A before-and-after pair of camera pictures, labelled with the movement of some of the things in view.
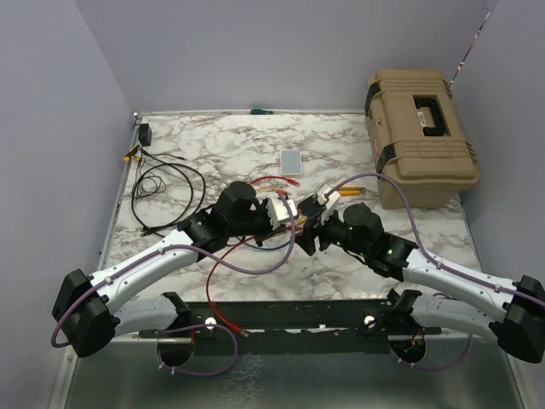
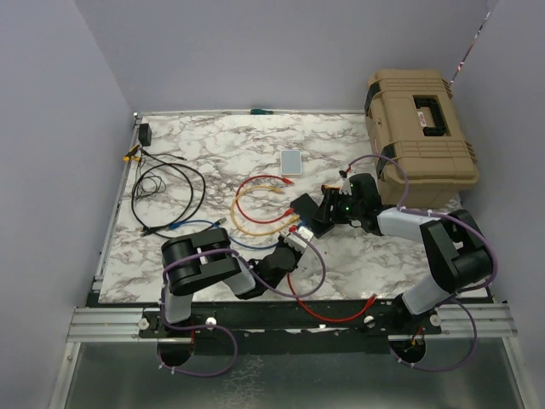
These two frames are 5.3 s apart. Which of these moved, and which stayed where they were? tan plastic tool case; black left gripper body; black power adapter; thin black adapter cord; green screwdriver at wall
Moved: black left gripper body
Stayed: black power adapter; tan plastic tool case; green screwdriver at wall; thin black adapter cord
